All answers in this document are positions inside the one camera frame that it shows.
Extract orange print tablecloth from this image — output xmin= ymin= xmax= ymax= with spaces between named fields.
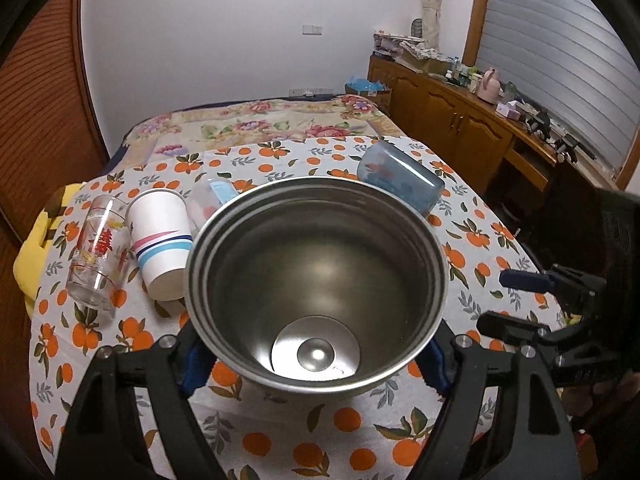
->
xmin=29 ymin=136 xmax=563 ymax=479

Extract brown louvered wardrobe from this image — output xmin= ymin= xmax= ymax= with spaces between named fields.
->
xmin=1 ymin=0 xmax=108 ymax=466

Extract cream insulated steel cup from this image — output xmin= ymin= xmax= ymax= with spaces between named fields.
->
xmin=184 ymin=177 xmax=448 ymax=396

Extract floral bed blanket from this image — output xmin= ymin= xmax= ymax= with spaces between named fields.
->
xmin=119 ymin=94 xmax=404 ymax=168

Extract wall power socket strip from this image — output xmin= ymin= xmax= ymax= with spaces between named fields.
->
xmin=288 ymin=88 xmax=335 ymax=100

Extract clutter pile on cabinet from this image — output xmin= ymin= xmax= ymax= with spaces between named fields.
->
xmin=373 ymin=32 xmax=451 ymax=75

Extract blue translucent plastic cup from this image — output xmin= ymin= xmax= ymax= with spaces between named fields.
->
xmin=357 ymin=140 xmax=445 ymax=216

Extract wooden sideboard cabinet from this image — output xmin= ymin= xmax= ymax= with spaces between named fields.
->
xmin=368 ymin=54 xmax=615 ymax=219

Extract white paper cup striped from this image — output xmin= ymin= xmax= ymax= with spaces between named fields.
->
xmin=126 ymin=188 xmax=193 ymax=301

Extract grey window blind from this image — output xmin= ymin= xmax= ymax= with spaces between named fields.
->
xmin=476 ymin=0 xmax=639 ymax=168

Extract white wall switch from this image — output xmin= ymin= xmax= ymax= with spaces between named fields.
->
xmin=302 ymin=25 xmax=323 ymax=36

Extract cardboard box blue contents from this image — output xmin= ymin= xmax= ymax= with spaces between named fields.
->
xmin=345 ymin=77 xmax=392 ymax=110

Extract clear plastic bottle blue label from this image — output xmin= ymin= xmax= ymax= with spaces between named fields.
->
xmin=186 ymin=178 xmax=239 ymax=234

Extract clear glass red print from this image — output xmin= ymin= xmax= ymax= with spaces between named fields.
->
xmin=66 ymin=195 xmax=130 ymax=310

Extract pink tissue box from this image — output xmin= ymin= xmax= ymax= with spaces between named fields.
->
xmin=496 ymin=103 xmax=521 ymax=122

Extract yellow cloth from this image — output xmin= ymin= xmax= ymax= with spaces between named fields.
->
xmin=13 ymin=183 xmax=82 ymax=318

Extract pink thermos jug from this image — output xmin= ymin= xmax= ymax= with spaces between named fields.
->
xmin=476 ymin=67 xmax=501 ymax=105

